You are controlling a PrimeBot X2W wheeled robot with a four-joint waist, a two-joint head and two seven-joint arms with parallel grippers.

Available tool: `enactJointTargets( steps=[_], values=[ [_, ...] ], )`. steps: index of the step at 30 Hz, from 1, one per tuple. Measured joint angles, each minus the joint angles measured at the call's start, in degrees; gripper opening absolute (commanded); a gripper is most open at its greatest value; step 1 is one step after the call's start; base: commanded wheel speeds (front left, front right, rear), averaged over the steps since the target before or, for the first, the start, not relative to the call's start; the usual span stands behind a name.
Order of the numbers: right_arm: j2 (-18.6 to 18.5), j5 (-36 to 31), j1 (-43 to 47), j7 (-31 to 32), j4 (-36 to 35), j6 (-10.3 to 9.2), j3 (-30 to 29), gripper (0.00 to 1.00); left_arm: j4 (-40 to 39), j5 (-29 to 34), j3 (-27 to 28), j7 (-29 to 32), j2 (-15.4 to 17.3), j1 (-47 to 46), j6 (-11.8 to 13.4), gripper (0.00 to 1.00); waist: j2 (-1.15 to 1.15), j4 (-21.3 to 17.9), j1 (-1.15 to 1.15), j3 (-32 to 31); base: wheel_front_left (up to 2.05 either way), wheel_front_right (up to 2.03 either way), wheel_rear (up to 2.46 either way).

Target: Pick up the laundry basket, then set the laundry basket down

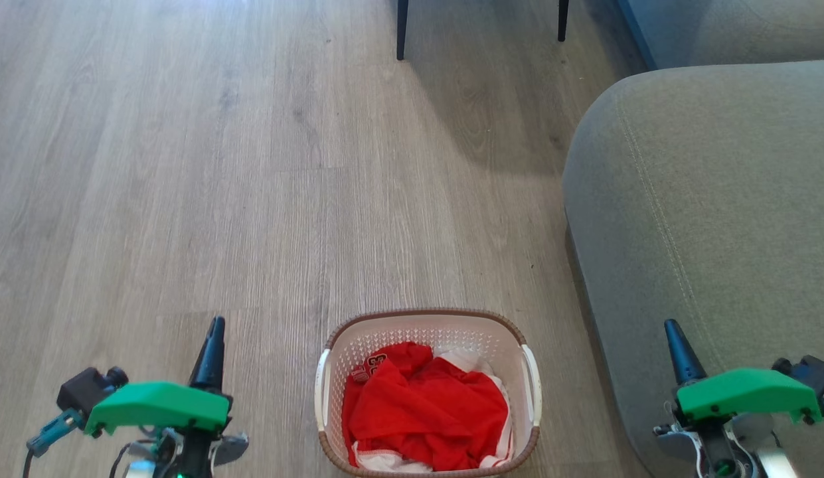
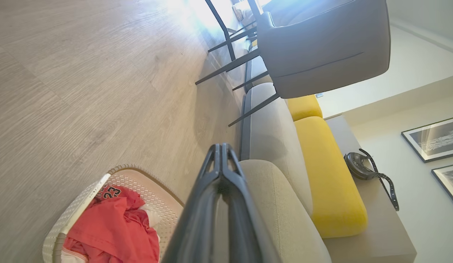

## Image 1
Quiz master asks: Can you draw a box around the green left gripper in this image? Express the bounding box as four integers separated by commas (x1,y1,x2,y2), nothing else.
84,316,234,440

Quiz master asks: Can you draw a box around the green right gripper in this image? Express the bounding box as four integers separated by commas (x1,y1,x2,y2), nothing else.
663,319,823,427

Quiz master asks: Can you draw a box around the white laundry basket brown rim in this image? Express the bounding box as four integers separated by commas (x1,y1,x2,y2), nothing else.
314,308,542,478

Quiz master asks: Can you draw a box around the grey fabric sofa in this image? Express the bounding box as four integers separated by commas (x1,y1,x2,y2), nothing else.
562,60,824,478

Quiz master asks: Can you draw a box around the blue-grey upholstered seat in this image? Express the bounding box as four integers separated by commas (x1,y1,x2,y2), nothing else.
616,0,824,71

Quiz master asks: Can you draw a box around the black cable with teal plug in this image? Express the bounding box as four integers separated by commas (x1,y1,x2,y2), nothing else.
22,408,85,478

